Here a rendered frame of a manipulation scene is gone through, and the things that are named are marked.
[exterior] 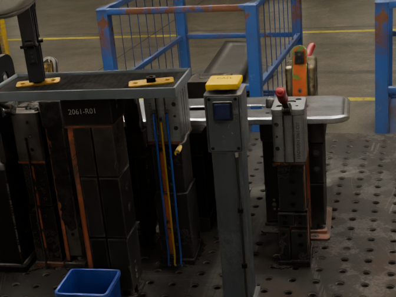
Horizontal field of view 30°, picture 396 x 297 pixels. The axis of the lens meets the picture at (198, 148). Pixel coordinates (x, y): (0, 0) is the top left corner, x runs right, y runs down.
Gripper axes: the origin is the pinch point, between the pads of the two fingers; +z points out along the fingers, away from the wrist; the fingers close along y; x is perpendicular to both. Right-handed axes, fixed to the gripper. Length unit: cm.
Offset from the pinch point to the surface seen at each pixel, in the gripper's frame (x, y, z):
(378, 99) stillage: -127, 163, 69
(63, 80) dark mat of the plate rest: -4.9, 0.1, 4.1
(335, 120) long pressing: -61, 4, 21
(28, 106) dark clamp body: 4.5, 13.5, 12.4
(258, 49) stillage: -79, 188, 46
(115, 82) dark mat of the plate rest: -15.0, -6.3, 4.1
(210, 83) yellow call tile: -32.0, -14.7, 4.1
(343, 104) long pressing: -65, 14, 20
